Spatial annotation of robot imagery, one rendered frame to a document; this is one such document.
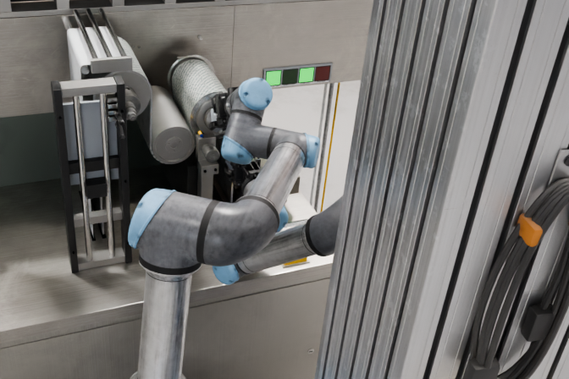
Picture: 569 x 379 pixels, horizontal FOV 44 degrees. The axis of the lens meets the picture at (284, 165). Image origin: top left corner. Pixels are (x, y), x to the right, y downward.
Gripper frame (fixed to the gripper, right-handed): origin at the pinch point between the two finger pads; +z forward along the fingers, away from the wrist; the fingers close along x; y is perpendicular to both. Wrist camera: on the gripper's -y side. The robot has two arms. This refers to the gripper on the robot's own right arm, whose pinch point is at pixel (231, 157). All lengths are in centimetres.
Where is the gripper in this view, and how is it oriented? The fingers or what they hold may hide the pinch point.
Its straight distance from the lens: 206.1
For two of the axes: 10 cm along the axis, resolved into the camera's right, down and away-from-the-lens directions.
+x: -9.2, 1.3, -3.6
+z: -3.8, -5.2, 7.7
